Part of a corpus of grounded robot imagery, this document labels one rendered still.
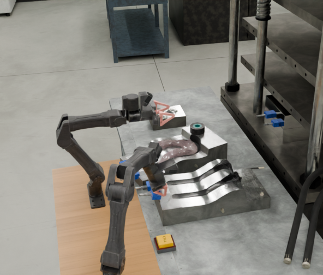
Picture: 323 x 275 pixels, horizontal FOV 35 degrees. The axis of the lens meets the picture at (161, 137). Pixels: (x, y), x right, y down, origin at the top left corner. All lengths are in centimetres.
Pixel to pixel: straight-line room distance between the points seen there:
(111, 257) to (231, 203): 64
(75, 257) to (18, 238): 147
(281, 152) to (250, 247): 81
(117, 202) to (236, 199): 64
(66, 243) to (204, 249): 59
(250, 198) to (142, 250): 55
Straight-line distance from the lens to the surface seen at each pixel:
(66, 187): 260
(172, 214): 226
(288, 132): 292
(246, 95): 347
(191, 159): 258
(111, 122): 228
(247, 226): 230
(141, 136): 297
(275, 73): 317
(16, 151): 460
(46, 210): 382
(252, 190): 242
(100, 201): 246
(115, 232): 192
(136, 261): 214
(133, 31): 692
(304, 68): 261
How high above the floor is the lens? 227
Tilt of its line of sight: 30 degrees down
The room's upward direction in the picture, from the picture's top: 3 degrees counter-clockwise
